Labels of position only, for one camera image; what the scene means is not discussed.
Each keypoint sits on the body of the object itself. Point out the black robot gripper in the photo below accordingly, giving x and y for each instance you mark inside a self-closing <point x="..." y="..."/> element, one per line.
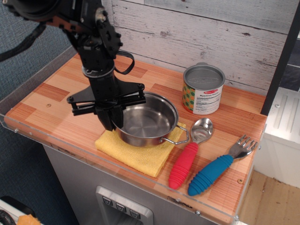
<point x="106" y="92"/>

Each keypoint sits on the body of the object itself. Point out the silver steel pot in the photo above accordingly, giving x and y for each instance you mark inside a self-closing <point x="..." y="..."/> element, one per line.
<point x="151" y="123"/>

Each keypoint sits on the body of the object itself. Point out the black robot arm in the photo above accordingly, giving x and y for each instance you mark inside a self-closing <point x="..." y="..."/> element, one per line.
<point x="86" y="25"/>

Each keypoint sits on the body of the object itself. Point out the yellow folded rag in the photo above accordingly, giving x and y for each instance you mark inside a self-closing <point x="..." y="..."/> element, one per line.
<point x="147" y="160"/>

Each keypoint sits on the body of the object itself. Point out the clear acrylic table guard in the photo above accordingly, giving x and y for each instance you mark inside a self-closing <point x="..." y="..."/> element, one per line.
<point x="38" y="109"/>

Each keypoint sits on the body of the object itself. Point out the silver toy fridge cabinet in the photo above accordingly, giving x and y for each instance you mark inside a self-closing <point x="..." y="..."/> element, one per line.
<point x="80" y="173"/>

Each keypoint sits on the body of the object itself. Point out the grey ice dispenser panel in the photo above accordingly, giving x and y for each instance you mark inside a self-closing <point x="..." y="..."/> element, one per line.
<point x="118" y="210"/>

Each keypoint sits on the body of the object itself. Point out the toy food can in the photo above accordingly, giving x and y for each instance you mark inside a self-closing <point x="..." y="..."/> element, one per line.
<point x="202" y="88"/>

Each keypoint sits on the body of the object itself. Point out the orange object bottom corner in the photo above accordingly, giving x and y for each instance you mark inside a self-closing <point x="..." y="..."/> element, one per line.
<point x="28" y="220"/>

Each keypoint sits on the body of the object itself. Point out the white cabinet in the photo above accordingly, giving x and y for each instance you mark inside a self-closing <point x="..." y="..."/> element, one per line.
<point x="279" y="153"/>

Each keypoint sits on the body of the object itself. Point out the red handled metal spoon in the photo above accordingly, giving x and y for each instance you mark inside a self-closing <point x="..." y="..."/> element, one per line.
<point x="201" y="131"/>

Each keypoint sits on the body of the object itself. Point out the blue handled metal fork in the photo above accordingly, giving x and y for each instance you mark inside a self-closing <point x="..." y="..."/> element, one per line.
<point x="212" y="171"/>

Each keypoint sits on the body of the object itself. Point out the black right frame post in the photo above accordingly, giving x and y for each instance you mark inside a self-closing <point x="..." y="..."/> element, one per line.
<point x="282" y="63"/>

